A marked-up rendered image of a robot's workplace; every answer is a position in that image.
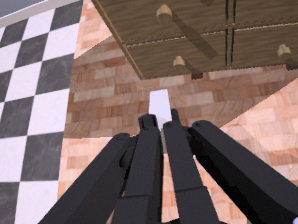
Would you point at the light wooden chest of drawers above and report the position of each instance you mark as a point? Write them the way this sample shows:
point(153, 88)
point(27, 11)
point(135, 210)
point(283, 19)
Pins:
point(229, 25)

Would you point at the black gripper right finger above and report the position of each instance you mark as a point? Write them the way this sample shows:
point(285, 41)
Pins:
point(261, 193)

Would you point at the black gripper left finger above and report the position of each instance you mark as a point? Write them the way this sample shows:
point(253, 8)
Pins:
point(97, 191)

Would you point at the brown wooden drawer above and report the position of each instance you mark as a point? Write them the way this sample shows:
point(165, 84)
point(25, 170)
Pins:
point(192, 52)
point(257, 45)
point(246, 11)
point(136, 19)

